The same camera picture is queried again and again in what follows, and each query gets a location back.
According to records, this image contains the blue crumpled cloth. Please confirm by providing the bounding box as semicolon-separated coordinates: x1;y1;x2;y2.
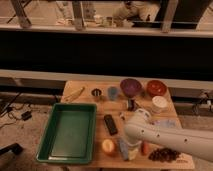
154;119;176;128

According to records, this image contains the purple bowl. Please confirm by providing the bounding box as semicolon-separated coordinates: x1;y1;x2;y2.
120;78;142;98

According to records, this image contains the blue sponge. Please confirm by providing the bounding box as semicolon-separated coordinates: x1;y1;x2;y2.
118;138;129;161

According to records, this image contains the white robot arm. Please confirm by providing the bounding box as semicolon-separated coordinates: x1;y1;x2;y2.
123;108;213;162

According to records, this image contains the orange carrot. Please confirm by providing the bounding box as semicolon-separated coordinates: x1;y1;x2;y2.
141;141;149;155

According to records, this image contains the black power adapter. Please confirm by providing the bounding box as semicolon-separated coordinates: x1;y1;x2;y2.
21;111;32;121

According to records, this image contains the small tin can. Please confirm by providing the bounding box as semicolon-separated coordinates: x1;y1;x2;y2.
127;99;136;111

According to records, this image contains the blue plastic cup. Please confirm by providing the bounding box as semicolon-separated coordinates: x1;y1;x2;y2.
108;87;119;101

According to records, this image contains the orange fruit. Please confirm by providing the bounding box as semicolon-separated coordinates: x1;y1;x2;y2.
102;139;115;155

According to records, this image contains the small metal cup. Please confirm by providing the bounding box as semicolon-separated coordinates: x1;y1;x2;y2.
91;88;102;99

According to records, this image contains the red bowl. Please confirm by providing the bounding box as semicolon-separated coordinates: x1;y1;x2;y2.
146;80;167;97

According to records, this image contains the green plastic tray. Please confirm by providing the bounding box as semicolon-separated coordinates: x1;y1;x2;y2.
37;103;96;165

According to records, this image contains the black rectangular block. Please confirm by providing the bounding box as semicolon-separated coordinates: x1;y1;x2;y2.
104;115;118;135

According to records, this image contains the bunch of dark grapes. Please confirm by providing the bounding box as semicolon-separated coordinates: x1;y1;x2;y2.
149;148;180;162

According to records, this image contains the yellow banana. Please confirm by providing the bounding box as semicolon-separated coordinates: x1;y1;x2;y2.
64;87;85;101

